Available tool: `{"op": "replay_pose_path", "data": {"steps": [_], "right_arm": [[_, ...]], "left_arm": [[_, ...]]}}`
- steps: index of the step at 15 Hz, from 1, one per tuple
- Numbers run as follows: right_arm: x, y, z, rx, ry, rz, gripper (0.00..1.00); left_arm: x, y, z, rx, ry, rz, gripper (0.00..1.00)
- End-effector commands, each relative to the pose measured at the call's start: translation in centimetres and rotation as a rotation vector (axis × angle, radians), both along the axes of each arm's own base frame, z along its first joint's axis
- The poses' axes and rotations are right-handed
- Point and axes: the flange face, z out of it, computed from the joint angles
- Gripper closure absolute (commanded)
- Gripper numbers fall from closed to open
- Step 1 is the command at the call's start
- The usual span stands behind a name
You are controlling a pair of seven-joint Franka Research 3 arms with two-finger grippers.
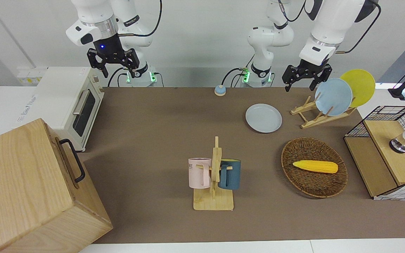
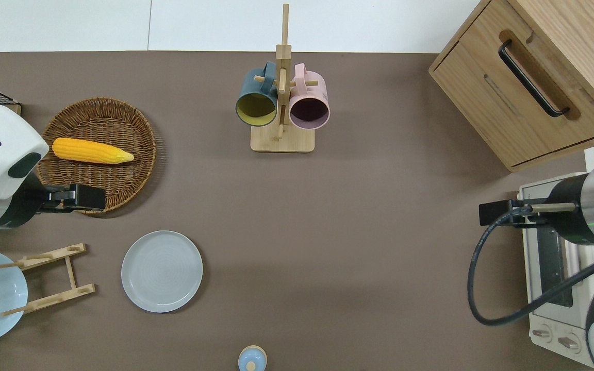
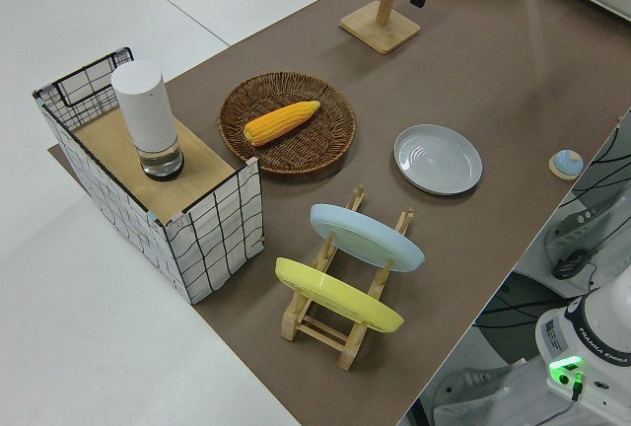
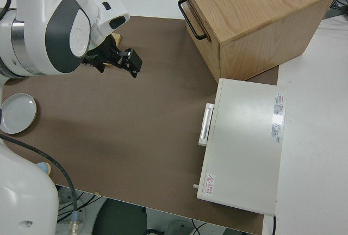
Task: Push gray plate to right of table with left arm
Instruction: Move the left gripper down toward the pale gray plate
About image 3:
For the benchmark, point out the brown table mat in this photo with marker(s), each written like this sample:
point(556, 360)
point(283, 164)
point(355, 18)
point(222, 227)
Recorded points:
point(443, 91)

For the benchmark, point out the brown wicker basket tray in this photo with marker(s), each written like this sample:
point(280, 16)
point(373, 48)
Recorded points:
point(305, 150)

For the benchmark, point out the gray round plate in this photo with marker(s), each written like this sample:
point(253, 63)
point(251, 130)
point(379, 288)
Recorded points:
point(436, 157)

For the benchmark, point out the light blue plate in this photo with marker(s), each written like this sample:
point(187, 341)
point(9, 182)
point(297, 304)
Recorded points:
point(365, 238)

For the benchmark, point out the yellow corn cob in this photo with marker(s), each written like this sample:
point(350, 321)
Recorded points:
point(281, 122)

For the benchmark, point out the wooden plate rack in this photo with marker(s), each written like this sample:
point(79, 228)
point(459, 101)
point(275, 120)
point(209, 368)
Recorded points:
point(315, 332)

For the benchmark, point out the blue dome timer wooden base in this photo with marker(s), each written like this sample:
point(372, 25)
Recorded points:
point(567, 162)

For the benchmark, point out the pink binder clip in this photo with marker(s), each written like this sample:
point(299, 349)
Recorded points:
point(176, 220)
point(252, 162)

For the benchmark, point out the wooden shelf board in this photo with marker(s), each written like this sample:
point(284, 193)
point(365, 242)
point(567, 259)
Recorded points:
point(197, 169)

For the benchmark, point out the gray mount bracket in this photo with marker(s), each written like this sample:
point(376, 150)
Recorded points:
point(567, 229)
point(468, 386)

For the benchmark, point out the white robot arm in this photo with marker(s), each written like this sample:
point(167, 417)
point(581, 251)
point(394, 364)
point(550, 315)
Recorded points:
point(596, 327)

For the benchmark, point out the yellow plate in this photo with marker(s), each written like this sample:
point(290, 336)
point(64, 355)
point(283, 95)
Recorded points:
point(335, 293)

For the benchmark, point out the white cylindrical bottle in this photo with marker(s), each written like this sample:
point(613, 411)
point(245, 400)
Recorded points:
point(143, 105)

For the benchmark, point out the wooden mug stand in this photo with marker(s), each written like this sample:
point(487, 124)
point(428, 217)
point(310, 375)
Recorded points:
point(379, 31)

